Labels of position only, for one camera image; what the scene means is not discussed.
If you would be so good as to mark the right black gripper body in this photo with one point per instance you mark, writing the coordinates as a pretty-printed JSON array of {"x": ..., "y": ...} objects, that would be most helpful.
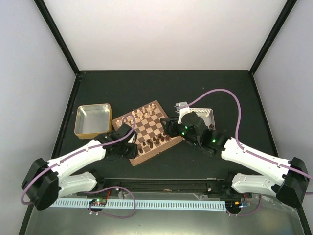
[{"x": 171, "y": 126}]

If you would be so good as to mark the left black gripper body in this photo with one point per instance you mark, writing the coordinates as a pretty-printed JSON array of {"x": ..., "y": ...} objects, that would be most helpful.
[{"x": 124, "y": 152}]

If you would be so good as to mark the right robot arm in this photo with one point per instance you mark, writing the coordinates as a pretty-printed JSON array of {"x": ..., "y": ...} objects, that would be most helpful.
[{"x": 287, "y": 180}]

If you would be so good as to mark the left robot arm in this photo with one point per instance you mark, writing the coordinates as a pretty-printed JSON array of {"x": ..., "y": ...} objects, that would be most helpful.
[{"x": 46, "y": 181}]

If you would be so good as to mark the wooden chess board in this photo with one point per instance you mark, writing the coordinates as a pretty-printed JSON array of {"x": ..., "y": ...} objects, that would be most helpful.
[{"x": 147, "y": 132}]

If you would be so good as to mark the white chess pieces row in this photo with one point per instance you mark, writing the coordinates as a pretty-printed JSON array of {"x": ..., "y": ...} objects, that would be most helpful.
[{"x": 147, "y": 114}]

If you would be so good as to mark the small circuit board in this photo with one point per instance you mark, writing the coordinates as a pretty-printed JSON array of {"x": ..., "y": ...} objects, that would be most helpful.
[{"x": 98, "y": 202}]

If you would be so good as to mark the pink-rimmed metal tin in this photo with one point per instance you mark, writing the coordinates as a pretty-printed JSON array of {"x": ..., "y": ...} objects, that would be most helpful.
[{"x": 207, "y": 115}]

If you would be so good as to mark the yellow-rimmed metal tin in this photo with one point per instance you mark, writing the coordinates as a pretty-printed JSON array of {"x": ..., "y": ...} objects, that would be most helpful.
[{"x": 92, "y": 120}]

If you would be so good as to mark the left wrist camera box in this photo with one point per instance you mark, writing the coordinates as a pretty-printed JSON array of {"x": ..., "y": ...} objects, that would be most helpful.
[{"x": 133, "y": 138}]

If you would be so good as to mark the light blue cable duct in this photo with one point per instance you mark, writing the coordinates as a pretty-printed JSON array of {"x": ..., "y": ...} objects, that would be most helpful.
[{"x": 128, "y": 204}]

